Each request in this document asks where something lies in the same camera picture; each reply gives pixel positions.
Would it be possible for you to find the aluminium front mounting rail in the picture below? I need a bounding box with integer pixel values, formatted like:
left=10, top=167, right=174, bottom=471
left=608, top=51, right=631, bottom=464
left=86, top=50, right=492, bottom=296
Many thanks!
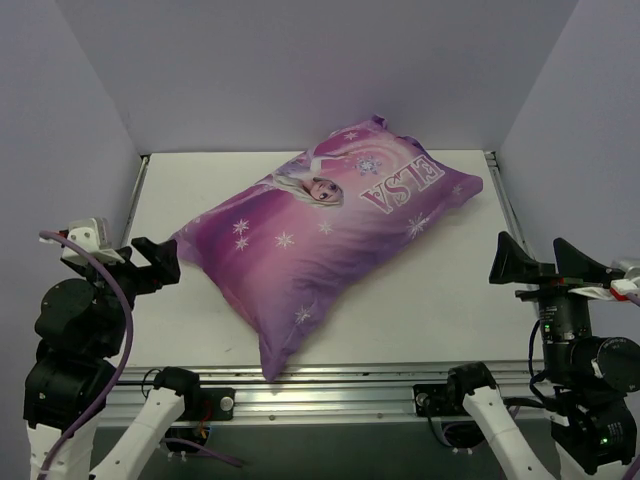
left=100, top=361, right=534, bottom=428

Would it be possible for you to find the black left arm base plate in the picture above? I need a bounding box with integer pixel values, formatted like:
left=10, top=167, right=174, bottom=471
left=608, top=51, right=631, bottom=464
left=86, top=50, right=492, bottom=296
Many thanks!
left=196, top=387, right=236, bottom=422

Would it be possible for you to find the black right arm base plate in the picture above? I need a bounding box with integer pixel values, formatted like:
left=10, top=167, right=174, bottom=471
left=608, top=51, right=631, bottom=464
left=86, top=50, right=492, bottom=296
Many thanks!
left=412, top=383, right=457, bottom=418

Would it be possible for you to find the aluminium right side rail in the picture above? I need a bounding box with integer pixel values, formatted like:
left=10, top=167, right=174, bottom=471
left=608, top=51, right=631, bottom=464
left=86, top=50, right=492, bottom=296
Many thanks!
left=483, top=151, right=532, bottom=255

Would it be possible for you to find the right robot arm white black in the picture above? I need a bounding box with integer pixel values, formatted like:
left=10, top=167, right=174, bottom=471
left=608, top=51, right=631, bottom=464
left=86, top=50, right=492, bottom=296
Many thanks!
left=443, top=232, right=639, bottom=479

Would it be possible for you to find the purple Elsa print pillowcase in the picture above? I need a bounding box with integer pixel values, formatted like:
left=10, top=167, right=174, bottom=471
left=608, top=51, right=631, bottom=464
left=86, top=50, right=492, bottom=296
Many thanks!
left=174, top=116, right=483, bottom=380

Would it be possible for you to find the aluminium left side rail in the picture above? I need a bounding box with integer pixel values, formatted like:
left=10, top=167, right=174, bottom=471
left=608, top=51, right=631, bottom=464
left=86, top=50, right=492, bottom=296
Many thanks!
left=120, top=155, right=150, bottom=246

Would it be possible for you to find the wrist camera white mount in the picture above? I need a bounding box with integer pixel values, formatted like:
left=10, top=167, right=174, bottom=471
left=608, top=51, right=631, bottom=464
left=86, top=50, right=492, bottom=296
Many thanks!
left=61, top=217, right=125, bottom=265
left=572, top=258, right=639, bottom=306

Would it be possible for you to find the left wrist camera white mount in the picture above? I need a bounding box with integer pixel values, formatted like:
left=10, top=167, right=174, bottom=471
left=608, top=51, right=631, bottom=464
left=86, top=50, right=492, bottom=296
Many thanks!
left=61, top=217, right=125, bottom=265

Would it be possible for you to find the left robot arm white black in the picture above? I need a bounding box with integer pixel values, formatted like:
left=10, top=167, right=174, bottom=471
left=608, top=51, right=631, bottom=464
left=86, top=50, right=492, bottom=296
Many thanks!
left=23, top=231, right=203, bottom=479

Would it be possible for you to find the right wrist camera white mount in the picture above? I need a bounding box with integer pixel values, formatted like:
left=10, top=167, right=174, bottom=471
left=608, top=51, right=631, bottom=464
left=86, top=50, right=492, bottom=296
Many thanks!
left=572, top=258, right=639, bottom=306

